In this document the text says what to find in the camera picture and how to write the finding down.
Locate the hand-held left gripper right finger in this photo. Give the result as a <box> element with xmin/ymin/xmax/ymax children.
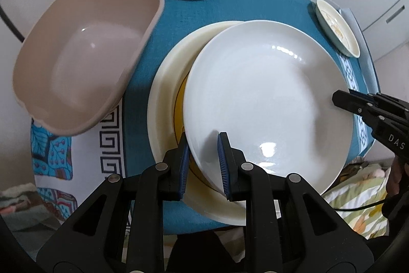
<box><xmin>217</xmin><ymin>132</ymin><xmax>373</xmax><ymax>273</ymax></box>

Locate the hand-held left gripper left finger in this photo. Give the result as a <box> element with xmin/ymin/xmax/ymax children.
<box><xmin>36</xmin><ymin>132</ymin><xmax>192</xmax><ymax>273</ymax></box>

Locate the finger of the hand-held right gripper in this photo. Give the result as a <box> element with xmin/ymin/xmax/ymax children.
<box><xmin>350</xmin><ymin>89</ymin><xmax>409</xmax><ymax>115</ymax></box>
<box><xmin>332</xmin><ymin>90</ymin><xmax>381</xmax><ymax>126</ymax></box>

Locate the small cream plate with print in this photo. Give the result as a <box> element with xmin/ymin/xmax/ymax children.
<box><xmin>315</xmin><ymin>0</ymin><xmax>361</xmax><ymax>59</ymax></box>

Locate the large white plate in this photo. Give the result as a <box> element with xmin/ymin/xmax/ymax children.
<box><xmin>183</xmin><ymin>20</ymin><xmax>355</xmax><ymax>201</ymax></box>

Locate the beige plastic basin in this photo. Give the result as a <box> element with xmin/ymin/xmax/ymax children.
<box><xmin>12</xmin><ymin>0</ymin><xmax>165</xmax><ymax>136</ymax></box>

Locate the person's right hand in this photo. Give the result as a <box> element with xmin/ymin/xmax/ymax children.
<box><xmin>385</xmin><ymin>161</ymin><xmax>409</xmax><ymax>206</ymax></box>

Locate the pink plush toy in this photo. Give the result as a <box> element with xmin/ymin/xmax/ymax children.
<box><xmin>366</xmin><ymin>166</ymin><xmax>385</xmax><ymax>179</ymax></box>

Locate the large cream plate yellow print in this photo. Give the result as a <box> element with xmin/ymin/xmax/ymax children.
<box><xmin>147</xmin><ymin>21</ymin><xmax>278</xmax><ymax>225</ymax></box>

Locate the blue patterned tablecloth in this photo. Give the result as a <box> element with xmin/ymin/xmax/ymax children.
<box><xmin>30</xmin><ymin>0</ymin><xmax>378</xmax><ymax>235</ymax></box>

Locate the folded patterned cloth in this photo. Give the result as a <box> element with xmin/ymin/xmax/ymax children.
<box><xmin>0</xmin><ymin>183</ymin><xmax>42</xmax><ymax>230</ymax></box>

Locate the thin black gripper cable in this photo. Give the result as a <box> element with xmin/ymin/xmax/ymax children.
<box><xmin>334</xmin><ymin>200</ymin><xmax>389</xmax><ymax>213</ymax></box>

